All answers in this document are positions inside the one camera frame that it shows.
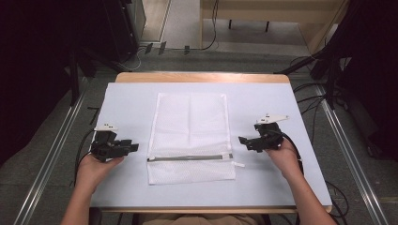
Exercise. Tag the metal floor rail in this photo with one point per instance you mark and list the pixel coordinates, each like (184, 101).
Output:
(47, 162)
(350, 156)

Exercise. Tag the black stand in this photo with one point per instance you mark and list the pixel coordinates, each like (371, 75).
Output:
(328, 72)

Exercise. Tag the light wooden bench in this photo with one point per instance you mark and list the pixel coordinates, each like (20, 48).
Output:
(269, 11)

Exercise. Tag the wooden table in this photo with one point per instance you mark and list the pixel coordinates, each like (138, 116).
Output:
(200, 77)

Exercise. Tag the dark curtain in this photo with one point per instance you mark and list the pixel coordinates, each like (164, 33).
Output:
(372, 47)
(31, 78)

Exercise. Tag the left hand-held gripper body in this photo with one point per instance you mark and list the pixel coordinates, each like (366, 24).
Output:
(104, 146)

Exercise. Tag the black cabinet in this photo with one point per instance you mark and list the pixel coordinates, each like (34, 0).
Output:
(123, 28)

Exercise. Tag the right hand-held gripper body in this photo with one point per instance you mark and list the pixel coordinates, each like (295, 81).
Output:
(267, 136)

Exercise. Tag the person's left hand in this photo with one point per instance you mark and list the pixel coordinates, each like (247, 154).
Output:
(94, 170)

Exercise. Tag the person's beige trousers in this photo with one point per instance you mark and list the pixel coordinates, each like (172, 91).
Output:
(200, 220)

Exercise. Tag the white mesh laundry bag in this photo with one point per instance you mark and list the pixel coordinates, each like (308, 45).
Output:
(191, 137)

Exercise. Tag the person's right hand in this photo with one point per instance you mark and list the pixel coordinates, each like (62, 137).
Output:
(285, 157)

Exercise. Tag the white table mat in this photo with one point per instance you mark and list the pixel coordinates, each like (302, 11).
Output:
(131, 109)

